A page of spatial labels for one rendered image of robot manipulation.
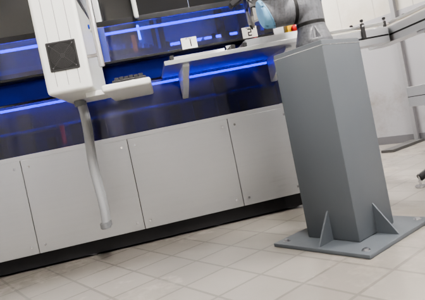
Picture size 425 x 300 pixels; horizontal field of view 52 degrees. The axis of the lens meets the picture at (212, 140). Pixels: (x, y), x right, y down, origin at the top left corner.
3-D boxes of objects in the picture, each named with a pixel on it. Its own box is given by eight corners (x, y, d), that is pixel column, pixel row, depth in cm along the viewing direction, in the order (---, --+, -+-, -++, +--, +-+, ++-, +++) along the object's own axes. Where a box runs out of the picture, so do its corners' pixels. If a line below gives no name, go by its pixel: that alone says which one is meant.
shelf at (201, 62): (162, 80, 240) (161, 76, 240) (281, 57, 250) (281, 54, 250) (164, 65, 193) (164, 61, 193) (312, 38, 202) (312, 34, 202)
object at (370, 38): (284, 61, 251) (278, 33, 251) (276, 65, 267) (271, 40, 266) (392, 40, 261) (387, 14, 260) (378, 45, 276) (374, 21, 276)
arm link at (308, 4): (330, 16, 173) (323, -18, 172) (298, 21, 171) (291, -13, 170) (318, 24, 184) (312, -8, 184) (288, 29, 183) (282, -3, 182)
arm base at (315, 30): (341, 40, 177) (336, 16, 176) (318, 42, 167) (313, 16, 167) (312, 50, 189) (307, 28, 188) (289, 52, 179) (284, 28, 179)
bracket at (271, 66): (271, 81, 241) (266, 59, 240) (276, 80, 241) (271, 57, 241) (290, 72, 207) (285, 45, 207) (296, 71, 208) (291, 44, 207)
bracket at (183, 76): (183, 99, 234) (178, 75, 234) (188, 97, 234) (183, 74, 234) (188, 92, 200) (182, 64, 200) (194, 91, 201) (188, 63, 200)
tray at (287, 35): (233, 60, 234) (232, 54, 234) (279, 52, 238) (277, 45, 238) (246, 47, 201) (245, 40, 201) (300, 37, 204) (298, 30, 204)
